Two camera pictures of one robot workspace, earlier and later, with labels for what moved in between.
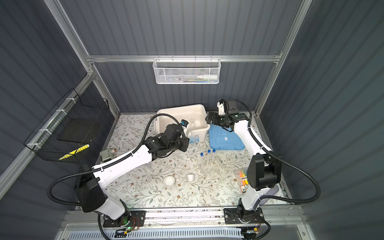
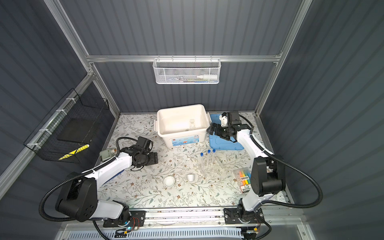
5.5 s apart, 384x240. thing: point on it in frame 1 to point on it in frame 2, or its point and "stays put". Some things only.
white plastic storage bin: [196, 116] stays put
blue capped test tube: [209, 152] stays put
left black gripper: [185, 141] to [153, 159]
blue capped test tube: [202, 161] stays put
